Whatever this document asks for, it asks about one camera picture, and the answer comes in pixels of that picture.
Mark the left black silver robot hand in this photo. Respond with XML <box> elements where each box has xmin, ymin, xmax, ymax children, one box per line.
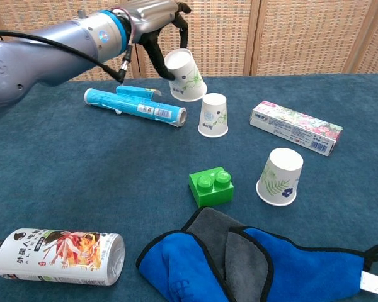
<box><xmin>125</xmin><ymin>0</ymin><xmax>192</xmax><ymax>81</ymax></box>

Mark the white floral paper cup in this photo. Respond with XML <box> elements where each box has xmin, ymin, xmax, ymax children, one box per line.
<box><xmin>197</xmin><ymin>92</ymin><xmax>229</xmax><ymax>138</ymax></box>
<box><xmin>255</xmin><ymin>148</ymin><xmax>304</xmax><ymax>207</ymax></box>
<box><xmin>163</xmin><ymin>48</ymin><xmax>208</xmax><ymax>103</ymax></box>

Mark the blue plastic wrap roll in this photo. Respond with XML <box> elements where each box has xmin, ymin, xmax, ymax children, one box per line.
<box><xmin>84</xmin><ymin>84</ymin><xmax>188</xmax><ymax>128</ymax></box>

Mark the woven bamboo folding screen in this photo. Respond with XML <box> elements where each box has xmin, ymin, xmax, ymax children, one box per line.
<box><xmin>0</xmin><ymin>0</ymin><xmax>378</xmax><ymax>84</ymax></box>

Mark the blue felt table cover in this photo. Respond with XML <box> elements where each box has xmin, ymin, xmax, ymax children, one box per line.
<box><xmin>0</xmin><ymin>74</ymin><xmax>378</xmax><ymax>302</ymax></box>

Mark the floral toothpaste box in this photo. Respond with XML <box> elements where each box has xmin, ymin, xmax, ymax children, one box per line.
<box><xmin>249</xmin><ymin>100</ymin><xmax>344</xmax><ymax>157</ymax></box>

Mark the green toy building block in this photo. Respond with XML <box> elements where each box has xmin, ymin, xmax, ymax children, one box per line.
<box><xmin>188</xmin><ymin>166</ymin><xmax>235</xmax><ymax>208</ymax></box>

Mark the blue and grey cloth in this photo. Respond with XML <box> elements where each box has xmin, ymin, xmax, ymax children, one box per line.
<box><xmin>135</xmin><ymin>206</ymin><xmax>378</xmax><ymax>302</ymax></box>

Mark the white labelled drink bottle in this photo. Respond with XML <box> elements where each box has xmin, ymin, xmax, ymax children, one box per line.
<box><xmin>0</xmin><ymin>228</ymin><xmax>126</xmax><ymax>286</ymax></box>

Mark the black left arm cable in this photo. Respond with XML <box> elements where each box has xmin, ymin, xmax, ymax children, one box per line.
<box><xmin>0</xmin><ymin>30</ymin><xmax>134</xmax><ymax>84</ymax></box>

